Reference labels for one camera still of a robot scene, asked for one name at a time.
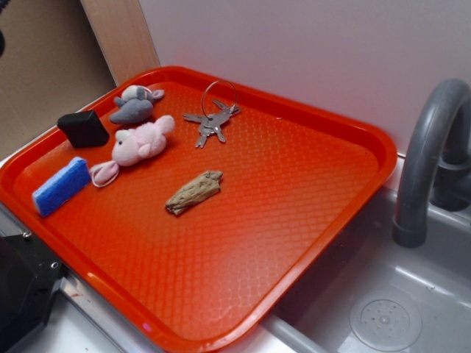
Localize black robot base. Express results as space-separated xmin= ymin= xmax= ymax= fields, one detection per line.
xmin=1 ymin=232 xmax=65 ymax=352

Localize pink plush animal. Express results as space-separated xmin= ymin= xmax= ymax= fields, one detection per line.
xmin=89 ymin=115 xmax=175 ymax=188

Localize gray plush animal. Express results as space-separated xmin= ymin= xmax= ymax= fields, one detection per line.
xmin=109 ymin=85 xmax=165 ymax=125

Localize brown wood piece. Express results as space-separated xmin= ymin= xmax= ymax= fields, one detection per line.
xmin=165 ymin=171 xmax=223 ymax=215

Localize blue and white sponge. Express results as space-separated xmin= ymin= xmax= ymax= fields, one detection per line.
xmin=32 ymin=157 xmax=91 ymax=217

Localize black rectangular block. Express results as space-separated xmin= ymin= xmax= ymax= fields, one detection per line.
xmin=57 ymin=110 xmax=110 ymax=148

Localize gray plastic sink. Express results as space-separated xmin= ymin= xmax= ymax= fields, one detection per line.
xmin=263 ymin=188 xmax=470 ymax=352

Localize wooden board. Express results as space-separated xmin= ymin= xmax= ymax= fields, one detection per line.
xmin=80 ymin=0 xmax=160 ymax=85

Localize gray plastic faucet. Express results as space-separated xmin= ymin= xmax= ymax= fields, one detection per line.
xmin=393 ymin=79 xmax=470 ymax=248

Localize silver keys on ring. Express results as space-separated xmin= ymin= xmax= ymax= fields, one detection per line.
xmin=183 ymin=80 xmax=241 ymax=149

